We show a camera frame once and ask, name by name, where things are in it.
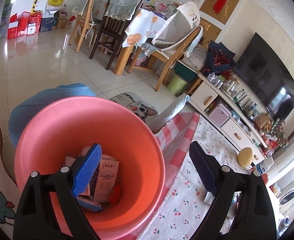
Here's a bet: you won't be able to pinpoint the dark wooden chair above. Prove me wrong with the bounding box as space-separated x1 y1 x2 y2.
90 0 143 70

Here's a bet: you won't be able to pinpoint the white blue milk bottle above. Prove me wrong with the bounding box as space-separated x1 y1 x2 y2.
255 156 274 174

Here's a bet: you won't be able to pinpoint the beige milk carton box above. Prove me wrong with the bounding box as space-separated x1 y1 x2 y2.
90 154 119 203

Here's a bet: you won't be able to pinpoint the blue round stool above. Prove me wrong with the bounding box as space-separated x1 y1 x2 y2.
9 83 96 148

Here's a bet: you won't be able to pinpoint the small silver foil packet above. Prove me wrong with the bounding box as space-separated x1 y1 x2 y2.
203 192 215 205

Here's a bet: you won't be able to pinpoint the red gift bags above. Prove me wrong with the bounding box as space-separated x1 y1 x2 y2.
7 11 42 40

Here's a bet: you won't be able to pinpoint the pink plastic bucket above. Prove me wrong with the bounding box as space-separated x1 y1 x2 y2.
15 96 165 239

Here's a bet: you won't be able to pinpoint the dark blue flower bouquet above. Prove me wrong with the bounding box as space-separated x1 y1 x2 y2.
202 41 236 77

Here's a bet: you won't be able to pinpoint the dining table with cloth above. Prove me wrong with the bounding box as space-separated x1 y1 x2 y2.
113 8 166 76

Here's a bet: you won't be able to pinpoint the blue white long packet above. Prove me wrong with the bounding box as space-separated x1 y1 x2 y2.
76 196 103 212

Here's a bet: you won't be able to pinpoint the white tv cabinet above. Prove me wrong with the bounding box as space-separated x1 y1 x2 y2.
187 73 267 164

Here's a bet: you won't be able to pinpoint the green trash bin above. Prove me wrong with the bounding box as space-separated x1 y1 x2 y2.
167 73 188 96

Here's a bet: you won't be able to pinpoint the cherry print tablecloth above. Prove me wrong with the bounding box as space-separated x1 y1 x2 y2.
124 112 249 240

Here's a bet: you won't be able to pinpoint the wooden chair with cover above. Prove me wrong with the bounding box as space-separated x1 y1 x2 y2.
127 2 203 92

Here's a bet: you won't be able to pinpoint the yellow pear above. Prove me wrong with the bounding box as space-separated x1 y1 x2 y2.
237 147 253 167

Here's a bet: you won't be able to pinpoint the light wooden chair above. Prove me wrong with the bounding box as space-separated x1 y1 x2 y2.
68 0 97 53

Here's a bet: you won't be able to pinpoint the pink storage box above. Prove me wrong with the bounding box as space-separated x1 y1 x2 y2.
209 103 231 127

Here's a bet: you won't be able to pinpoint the black flat television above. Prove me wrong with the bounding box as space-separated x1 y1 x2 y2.
233 33 294 122

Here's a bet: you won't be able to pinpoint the cat print stool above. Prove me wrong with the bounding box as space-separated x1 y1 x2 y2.
110 92 158 122

